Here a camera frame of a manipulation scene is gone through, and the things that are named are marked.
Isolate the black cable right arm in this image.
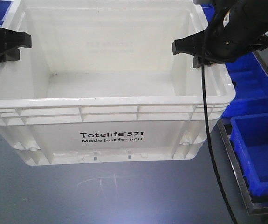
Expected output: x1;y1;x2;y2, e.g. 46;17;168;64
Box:
200;28;238;224

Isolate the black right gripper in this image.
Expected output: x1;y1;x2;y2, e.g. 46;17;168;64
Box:
172;0;268;68

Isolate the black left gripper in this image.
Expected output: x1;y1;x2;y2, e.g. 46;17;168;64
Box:
0;27;32;63

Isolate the white plastic tote bin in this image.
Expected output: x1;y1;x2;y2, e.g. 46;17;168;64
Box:
0;0;235;165

